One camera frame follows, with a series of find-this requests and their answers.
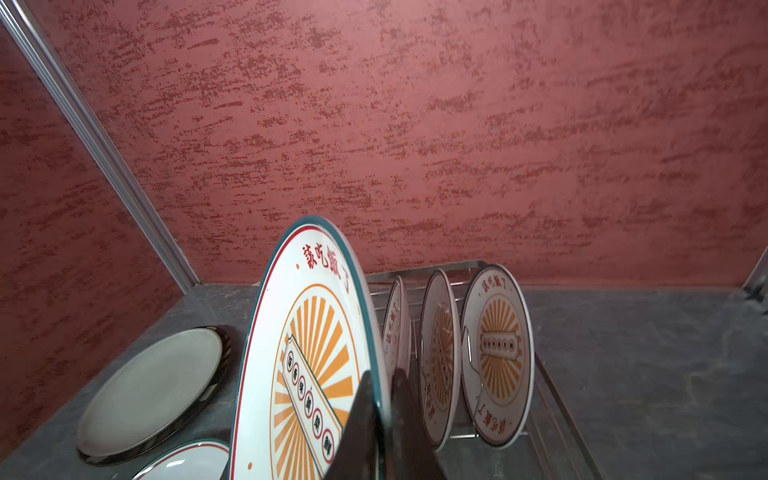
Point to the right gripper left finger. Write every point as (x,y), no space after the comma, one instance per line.
(356,454)

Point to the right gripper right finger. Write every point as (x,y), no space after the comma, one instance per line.
(413,456)

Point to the orange sunburst plate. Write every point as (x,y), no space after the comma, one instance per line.
(498,356)
(396,331)
(313,339)
(439,359)

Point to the orange sunburst plate front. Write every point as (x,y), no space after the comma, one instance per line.
(313,339)

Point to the white grey line plate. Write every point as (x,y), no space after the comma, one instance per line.
(150,390)

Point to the dark rimmed cream plate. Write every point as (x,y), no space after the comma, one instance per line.
(222,354)

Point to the right corner aluminium profile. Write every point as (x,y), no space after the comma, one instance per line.
(755,287)

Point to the corner aluminium profile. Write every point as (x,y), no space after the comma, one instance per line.
(29,37)
(755,287)

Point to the left corner aluminium profile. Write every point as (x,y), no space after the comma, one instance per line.
(29,37)

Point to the metal wire dish rack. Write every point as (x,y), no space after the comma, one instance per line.
(550,445)

